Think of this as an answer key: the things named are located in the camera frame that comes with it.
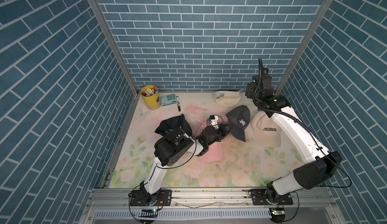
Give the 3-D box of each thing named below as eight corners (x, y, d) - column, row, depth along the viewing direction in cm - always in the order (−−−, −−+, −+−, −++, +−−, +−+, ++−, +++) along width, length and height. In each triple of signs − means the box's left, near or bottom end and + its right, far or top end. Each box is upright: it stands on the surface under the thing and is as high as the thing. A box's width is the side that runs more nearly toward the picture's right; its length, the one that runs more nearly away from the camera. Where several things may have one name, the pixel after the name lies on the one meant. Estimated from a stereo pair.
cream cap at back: (213, 102, 114) (213, 93, 107) (218, 94, 120) (219, 85, 113) (234, 111, 109) (237, 102, 101) (239, 102, 115) (241, 93, 107)
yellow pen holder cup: (143, 109, 111) (138, 97, 100) (147, 98, 118) (142, 85, 108) (159, 109, 111) (155, 97, 100) (162, 98, 118) (158, 85, 108)
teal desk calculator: (162, 106, 113) (161, 104, 112) (160, 97, 119) (160, 96, 117) (178, 103, 115) (177, 101, 114) (175, 94, 121) (175, 92, 120)
